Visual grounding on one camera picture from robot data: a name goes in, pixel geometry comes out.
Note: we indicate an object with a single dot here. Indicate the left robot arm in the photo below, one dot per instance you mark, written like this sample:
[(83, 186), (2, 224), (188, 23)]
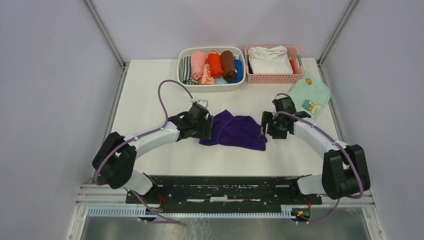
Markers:
[(114, 163)]

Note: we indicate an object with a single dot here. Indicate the orange white lettered rolled towel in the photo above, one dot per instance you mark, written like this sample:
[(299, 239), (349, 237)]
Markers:
[(206, 77)]

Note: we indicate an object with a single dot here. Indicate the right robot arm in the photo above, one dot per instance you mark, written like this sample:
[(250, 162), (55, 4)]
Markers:
[(344, 167)]

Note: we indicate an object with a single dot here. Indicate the mint green cartoon towel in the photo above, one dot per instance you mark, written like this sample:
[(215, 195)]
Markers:
[(310, 94)]

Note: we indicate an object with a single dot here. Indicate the red orange rolled towel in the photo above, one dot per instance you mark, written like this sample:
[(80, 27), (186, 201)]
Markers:
[(214, 61)]

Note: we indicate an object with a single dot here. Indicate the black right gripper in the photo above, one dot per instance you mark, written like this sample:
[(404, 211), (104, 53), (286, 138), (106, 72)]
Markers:
[(267, 118)]

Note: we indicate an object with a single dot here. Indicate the purple towel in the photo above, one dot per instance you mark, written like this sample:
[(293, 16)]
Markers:
[(235, 131)]

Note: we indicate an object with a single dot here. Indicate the pink towel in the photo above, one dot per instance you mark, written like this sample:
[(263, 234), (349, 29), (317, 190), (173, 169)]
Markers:
[(197, 62)]

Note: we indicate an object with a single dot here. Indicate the aluminium frame post right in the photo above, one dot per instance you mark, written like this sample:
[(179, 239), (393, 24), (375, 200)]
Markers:
[(337, 31)]

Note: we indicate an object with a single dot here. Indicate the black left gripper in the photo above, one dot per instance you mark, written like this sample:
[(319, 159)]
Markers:
[(206, 133)]

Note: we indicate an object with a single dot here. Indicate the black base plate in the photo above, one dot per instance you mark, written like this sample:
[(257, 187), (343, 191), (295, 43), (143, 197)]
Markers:
[(200, 187)]

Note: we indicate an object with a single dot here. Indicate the green white striped rolled towel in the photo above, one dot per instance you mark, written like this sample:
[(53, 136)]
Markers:
[(185, 72)]

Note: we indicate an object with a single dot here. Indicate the pink plastic basket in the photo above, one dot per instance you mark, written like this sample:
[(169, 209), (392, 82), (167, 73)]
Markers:
[(296, 64)]

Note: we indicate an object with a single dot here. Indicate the white cloth in basket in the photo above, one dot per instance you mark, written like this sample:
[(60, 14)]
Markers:
[(269, 61)]

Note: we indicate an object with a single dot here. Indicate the aluminium rail front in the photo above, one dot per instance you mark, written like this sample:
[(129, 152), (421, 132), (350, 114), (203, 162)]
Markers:
[(102, 201)]

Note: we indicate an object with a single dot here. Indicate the aluminium frame post left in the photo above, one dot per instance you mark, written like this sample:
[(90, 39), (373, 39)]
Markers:
[(93, 11)]

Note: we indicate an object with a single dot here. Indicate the dark blue rolled towel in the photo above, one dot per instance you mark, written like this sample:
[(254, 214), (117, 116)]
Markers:
[(239, 70)]

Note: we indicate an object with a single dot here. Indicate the brown rolled towel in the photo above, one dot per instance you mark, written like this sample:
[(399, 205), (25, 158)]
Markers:
[(228, 65)]

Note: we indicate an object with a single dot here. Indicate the aluminium frame post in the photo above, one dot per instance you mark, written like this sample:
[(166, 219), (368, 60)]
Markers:
[(93, 11), (337, 31)]

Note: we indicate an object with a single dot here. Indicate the white plastic tub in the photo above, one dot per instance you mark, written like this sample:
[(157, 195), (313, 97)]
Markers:
[(238, 54)]

